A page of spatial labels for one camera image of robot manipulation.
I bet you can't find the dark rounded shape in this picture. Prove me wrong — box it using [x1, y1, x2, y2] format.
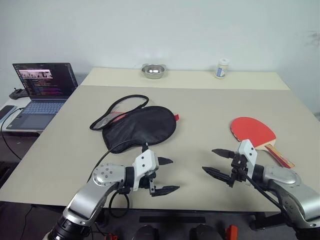
[189, 223, 221, 240]
[131, 224, 161, 240]

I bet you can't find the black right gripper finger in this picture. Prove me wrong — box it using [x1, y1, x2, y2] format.
[201, 166, 232, 185]
[211, 148, 236, 159]

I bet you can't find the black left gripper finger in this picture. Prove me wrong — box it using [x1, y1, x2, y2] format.
[158, 156, 174, 166]
[151, 185, 181, 198]

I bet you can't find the small steel bowl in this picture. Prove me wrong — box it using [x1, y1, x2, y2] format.
[141, 63, 167, 80]

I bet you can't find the red table tennis paddle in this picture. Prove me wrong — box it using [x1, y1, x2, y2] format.
[229, 116, 296, 169]

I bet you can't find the black bar under table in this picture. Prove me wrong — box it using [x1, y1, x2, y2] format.
[139, 216, 206, 224]

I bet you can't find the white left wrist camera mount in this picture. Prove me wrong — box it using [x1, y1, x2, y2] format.
[131, 149, 160, 192]

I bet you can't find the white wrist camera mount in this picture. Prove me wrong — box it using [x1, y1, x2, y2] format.
[237, 139, 258, 180]
[131, 149, 160, 192]

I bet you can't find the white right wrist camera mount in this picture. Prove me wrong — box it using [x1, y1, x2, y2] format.
[237, 139, 258, 180]

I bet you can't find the black smartphone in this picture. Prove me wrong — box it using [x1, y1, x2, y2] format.
[0, 105, 17, 121]

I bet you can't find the thin black laptop cable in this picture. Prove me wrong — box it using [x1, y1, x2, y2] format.
[0, 106, 26, 161]

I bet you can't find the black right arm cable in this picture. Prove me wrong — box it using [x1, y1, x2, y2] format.
[242, 172, 301, 228]

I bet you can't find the white side table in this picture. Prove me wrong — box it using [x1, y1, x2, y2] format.
[0, 95, 48, 191]

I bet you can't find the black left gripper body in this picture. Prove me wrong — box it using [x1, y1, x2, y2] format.
[139, 164, 161, 197]

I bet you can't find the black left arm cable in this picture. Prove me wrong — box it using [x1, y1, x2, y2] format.
[87, 141, 152, 219]

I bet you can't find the white plastic bottle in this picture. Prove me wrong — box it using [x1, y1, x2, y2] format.
[214, 58, 231, 80]

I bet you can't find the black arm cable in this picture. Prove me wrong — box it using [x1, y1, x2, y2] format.
[87, 141, 152, 219]
[242, 172, 301, 228]

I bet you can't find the open grey laptop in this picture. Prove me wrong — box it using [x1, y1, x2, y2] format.
[5, 62, 79, 131]

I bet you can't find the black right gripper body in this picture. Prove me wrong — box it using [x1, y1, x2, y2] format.
[227, 152, 249, 189]

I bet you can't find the black and red paddle case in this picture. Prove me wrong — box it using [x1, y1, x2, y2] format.
[89, 94, 181, 154]

